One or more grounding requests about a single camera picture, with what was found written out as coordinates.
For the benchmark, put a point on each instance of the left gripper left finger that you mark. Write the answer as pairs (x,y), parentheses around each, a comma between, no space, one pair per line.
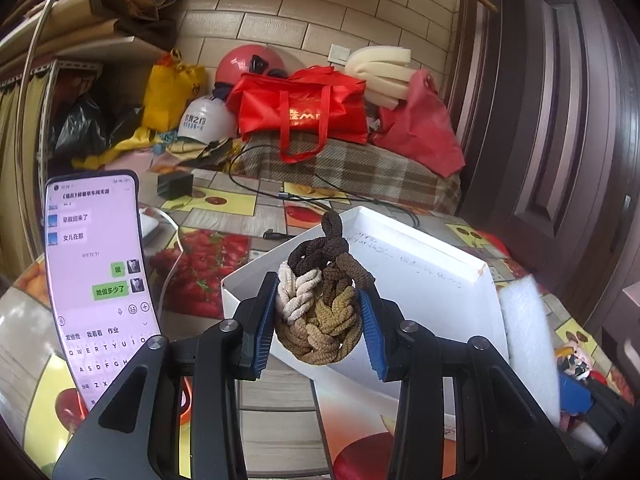
(256,317)

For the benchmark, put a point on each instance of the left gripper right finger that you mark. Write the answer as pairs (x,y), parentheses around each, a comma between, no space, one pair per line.
(381,320)

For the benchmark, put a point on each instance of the brown braided rope ball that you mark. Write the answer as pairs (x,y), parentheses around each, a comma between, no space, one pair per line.
(318,313)

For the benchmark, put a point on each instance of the white foam wrap piece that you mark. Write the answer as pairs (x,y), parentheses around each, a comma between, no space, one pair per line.
(531,352)

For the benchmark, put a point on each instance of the white cardboard box lid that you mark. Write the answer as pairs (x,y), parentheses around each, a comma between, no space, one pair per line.
(435,284)

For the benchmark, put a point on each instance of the red plastic bag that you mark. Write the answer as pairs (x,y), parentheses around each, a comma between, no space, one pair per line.
(492,245)

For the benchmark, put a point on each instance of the white round charger device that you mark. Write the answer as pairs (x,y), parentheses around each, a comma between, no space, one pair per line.
(150,225)

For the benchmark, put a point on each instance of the plaid blanket covered bench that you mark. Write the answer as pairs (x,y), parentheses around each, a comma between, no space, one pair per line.
(358,169)

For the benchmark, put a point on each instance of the black power adapter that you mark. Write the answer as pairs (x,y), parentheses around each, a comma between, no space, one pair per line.
(174,185)

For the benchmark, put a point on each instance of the smartphone with chat screen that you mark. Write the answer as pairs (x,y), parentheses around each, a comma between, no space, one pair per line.
(99,293)

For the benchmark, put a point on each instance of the dark red cloth bag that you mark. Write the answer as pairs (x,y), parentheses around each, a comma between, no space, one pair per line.
(420,129)

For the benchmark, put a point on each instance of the white helmet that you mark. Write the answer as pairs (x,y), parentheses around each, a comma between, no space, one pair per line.
(207,120)

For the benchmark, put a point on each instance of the red gift bag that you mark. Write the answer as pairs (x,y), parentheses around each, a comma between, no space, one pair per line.
(306,110)

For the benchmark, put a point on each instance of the cream foam roll stack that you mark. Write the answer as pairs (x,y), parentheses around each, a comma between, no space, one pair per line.
(385,70)

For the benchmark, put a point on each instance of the yellow shopping bag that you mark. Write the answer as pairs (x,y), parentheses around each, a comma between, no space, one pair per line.
(172,85)

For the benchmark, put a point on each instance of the black plastic bag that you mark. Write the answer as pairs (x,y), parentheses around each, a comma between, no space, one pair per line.
(87,129)

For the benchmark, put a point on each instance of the red helmet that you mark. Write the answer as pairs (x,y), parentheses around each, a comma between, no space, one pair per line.
(249,59)

